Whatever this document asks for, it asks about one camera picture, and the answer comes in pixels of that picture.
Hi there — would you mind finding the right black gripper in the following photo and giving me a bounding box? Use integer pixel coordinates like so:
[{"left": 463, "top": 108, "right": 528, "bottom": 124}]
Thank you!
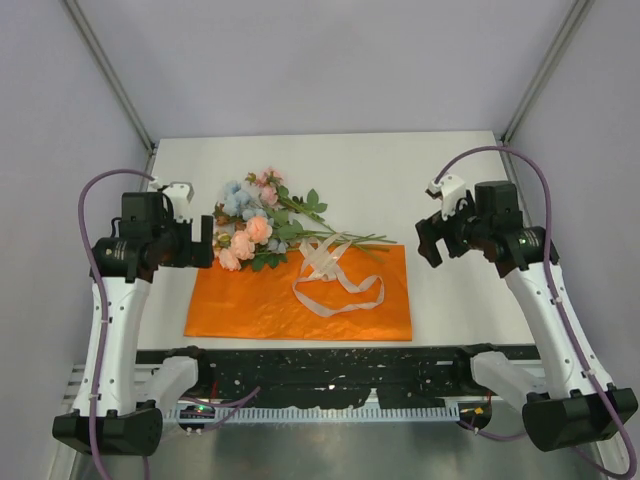
[{"left": 416, "top": 189, "right": 491, "bottom": 267}]

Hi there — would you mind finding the fake flower bouquet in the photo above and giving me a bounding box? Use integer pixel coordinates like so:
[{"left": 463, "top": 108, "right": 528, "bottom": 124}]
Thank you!
[{"left": 213, "top": 168, "right": 395, "bottom": 271}]

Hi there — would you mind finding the cream ribbon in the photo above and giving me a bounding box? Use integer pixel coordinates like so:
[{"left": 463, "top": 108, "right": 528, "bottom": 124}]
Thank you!
[{"left": 292, "top": 233, "right": 385, "bottom": 318}]

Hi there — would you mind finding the orange wrapping paper sheet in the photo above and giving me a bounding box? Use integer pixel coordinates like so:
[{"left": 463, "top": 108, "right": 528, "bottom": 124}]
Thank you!
[{"left": 184, "top": 245, "right": 412, "bottom": 342}]

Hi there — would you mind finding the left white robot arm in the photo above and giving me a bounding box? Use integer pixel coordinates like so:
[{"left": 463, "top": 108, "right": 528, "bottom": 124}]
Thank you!
[{"left": 52, "top": 182, "right": 214, "bottom": 457}]

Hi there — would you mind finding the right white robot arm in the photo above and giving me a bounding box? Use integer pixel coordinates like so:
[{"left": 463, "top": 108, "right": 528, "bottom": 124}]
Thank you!
[{"left": 416, "top": 175, "right": 638, "bottom": 452}]

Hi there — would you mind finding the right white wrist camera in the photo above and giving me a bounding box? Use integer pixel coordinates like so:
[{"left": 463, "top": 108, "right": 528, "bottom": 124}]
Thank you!
[{"left": 426, "top": 173, "right": 467, "bottom": 220}]

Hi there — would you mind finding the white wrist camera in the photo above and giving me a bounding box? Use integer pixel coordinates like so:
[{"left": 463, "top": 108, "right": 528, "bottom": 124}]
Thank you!
[
  {"left": 426, "top": 173, "right": 467, "bottom": 220},
  {"left": 149, "top": 177, "right": 195, "bottom": 223}
]

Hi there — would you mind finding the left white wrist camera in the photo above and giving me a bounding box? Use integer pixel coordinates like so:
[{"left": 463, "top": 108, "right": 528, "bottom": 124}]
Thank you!
[{"left": 149, "top": 177, "right": 195, "bottom": 223}]

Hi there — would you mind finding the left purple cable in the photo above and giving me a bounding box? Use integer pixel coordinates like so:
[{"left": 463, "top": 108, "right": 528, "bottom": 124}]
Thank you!
[{"left": 77, "top": 168, "right": 157, "bottom": 480}]

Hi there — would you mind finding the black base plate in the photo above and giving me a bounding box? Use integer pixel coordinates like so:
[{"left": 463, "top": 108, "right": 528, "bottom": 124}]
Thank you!
[{"left": 135, "top": 344, "right": 541, "bottom": 409}]

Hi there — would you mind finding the white slotted cable duct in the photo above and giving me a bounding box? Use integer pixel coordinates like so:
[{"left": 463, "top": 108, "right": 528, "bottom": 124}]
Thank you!
[{"left": 164, "top": 403, "right": 461, "bottom": 424}]

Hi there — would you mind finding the right aluminium frame post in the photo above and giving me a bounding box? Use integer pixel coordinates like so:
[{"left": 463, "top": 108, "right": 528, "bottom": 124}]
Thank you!
[{"left": 499, "top": 0, "right": 596, "bottom": 144}]

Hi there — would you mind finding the aluminium frame post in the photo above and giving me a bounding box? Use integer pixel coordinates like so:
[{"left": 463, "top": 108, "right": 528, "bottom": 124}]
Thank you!
[
  {"left": 62, "top": 0, "right": 157, "bottom": 151},
  {"left": 499, "top": 0, "right": 596, "bottom": 144}
]

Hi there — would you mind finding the left aluminium frame post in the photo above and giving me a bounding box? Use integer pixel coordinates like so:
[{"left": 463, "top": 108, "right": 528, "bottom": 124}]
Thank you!
[{"left": 62, "top": 0, "right": 157, "bottom": 151}]

